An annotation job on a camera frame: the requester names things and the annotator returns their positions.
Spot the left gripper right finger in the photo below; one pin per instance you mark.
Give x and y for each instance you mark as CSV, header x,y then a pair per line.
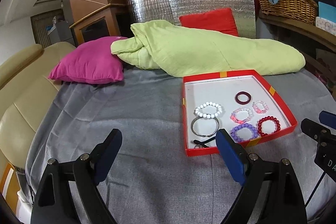
x,y
283,201

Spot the silver metal bangle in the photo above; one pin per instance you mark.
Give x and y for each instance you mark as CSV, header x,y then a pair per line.
x,y
204,127

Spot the light blue box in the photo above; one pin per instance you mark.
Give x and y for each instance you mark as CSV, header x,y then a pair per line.
x,y
327,12

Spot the wicker basket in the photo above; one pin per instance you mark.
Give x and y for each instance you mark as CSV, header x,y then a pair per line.
x,y
301,10

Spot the magenta pillow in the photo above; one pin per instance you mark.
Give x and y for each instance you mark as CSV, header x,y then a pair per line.
x,y
90,63

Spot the small red pillow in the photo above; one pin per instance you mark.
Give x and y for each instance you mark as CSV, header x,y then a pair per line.
x,y
220,20

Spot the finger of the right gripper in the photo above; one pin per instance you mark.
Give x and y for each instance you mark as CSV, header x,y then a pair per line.
x,y
315,131
328,119

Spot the red gift box lid tray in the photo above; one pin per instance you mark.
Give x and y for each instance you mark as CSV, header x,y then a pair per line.
x,y
246,105

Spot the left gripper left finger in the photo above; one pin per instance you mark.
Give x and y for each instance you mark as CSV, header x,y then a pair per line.
x,y
54,202

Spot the grey bed blanket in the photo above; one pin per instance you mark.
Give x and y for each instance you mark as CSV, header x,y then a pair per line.
x,y
152,180

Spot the wooden shelf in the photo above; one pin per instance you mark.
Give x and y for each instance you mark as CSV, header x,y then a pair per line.
x,y
316,45

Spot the green folded quilt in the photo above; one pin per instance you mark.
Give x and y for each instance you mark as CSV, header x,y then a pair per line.
x,y
182,51

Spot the cream leather sofa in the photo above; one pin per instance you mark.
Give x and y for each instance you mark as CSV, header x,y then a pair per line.
x,y
26,95

